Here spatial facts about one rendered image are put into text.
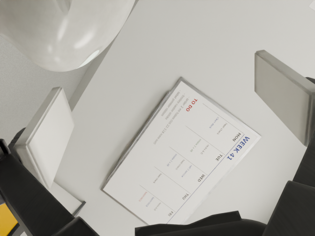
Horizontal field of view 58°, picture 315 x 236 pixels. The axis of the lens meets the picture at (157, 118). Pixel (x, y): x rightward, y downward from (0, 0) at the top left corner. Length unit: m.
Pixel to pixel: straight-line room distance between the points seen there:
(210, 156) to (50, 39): 3.17
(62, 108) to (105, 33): 0.10
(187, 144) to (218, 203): 0.82
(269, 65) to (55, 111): 0.13
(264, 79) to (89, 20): 0.14
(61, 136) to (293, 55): 3.12
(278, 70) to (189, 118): 3.08
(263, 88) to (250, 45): 2.98
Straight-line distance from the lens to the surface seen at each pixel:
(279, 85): 0.17
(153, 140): 3.39
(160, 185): 3.59
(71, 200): 4.03
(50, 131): 0.17
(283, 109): 0.17
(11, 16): 0.25
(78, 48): 0.26
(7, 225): 2.84
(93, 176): 3.86
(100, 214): 4.09
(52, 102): 0.18
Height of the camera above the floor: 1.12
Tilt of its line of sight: 2 degrees down
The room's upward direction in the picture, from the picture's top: 127 degrees clockwise
